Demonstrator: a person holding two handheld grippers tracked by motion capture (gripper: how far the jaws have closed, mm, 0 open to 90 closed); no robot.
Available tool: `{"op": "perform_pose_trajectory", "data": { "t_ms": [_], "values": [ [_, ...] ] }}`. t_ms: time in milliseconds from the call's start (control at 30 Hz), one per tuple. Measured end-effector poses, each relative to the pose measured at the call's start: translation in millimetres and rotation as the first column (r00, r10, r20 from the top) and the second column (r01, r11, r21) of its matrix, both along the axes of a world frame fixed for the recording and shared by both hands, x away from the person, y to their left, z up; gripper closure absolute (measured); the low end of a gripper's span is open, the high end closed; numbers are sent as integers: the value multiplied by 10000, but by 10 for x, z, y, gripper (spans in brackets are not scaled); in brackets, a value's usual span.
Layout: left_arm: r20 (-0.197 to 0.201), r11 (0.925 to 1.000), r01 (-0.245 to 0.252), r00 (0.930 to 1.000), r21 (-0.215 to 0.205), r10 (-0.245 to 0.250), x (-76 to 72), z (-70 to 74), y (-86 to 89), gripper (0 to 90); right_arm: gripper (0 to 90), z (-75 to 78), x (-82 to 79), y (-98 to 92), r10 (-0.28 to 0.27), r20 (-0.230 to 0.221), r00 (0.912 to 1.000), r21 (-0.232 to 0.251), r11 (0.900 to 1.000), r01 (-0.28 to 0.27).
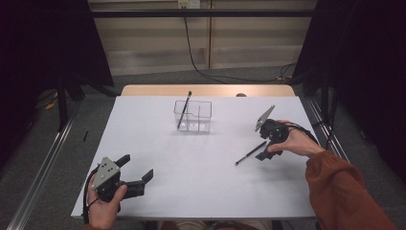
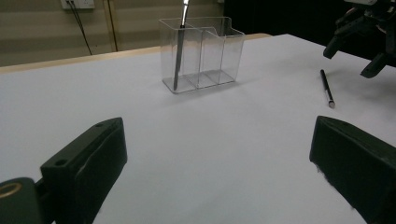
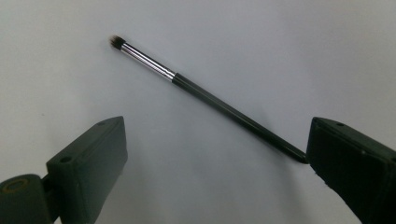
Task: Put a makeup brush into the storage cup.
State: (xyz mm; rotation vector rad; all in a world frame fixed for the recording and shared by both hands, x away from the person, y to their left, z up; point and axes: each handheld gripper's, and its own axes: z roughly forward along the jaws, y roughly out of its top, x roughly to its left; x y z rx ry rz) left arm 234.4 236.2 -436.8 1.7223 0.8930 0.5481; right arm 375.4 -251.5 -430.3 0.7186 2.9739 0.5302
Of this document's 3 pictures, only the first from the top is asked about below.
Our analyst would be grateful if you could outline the black makeup brush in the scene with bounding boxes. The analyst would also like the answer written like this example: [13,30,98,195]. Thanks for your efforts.
[176,90,193,129]
[235,141,267,167]

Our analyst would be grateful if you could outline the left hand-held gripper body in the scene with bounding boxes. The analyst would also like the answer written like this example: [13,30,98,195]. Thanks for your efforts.
[91,156,147,203]

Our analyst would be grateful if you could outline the person's right hand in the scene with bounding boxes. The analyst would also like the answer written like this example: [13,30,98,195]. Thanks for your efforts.
[267,119,325,159]

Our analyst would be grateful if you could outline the white wall socket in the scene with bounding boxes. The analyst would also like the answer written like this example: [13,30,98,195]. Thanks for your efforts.
[177,0,201,10]

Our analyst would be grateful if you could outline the metal floor rail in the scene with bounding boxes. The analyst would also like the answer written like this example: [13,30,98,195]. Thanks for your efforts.
[6,102,82,230]
[305,95,352,164]

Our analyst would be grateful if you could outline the black metal stand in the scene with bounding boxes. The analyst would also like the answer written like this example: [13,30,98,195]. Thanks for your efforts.
[56,71,70,132]
[320,63,331,124]

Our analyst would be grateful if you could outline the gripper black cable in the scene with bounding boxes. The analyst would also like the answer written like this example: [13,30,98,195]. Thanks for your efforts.
[81,166,100,224]
[285,122,320,145]

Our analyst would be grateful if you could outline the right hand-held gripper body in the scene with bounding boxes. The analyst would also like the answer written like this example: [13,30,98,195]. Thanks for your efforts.
[254,104,290,146]

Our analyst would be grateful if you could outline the black horizontal bar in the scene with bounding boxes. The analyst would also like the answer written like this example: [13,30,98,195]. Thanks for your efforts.
[90,9,317,19]

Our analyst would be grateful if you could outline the white table cover sheet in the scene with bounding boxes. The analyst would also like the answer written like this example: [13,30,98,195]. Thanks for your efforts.
[70,95,327,219]

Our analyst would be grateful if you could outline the clear acrylic organizer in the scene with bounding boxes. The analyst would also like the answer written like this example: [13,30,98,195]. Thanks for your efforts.
[173,100,214,133]

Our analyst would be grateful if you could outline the black wall cable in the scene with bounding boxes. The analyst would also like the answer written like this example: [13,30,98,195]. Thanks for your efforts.
[183,8,298,84]

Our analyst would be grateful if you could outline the yellow cable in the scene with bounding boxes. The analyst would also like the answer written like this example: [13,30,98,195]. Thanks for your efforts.
[44,92,60,111]

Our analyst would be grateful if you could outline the person's legs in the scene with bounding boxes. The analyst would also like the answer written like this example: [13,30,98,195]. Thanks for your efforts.
[157,219,276,230]

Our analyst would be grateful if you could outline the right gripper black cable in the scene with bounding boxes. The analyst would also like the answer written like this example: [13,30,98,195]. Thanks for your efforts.
[285,122,320,145]

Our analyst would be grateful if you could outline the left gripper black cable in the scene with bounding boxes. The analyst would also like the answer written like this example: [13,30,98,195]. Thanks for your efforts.
[81,166,100,224]

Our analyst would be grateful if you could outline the person's left hand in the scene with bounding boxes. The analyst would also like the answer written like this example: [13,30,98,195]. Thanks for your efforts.
[86,173,128,230]

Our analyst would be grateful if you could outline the black curtain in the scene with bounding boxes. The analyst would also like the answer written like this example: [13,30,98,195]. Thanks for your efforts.
[291,0,406,183]
[0,0,114,167]

